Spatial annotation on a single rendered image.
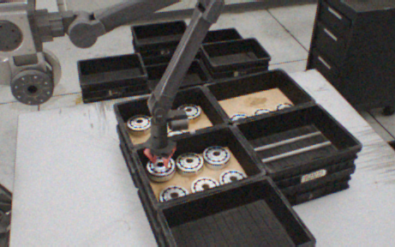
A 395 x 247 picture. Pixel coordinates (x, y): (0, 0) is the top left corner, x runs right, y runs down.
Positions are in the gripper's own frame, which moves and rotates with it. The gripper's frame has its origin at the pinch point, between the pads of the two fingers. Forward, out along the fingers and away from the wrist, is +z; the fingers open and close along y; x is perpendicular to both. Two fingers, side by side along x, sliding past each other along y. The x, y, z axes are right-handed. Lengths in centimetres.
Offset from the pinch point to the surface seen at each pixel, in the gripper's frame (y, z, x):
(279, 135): -34, 6, -41
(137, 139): 18.3, 6.3, -14.5
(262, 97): -19, 6, -64
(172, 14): 136, 84, -284
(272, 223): -43.7, 5.8, 4.9
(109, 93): 76, 39, -78
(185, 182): -9.7, 6.0, -0.4
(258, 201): -36.8, 5.9, -2.2
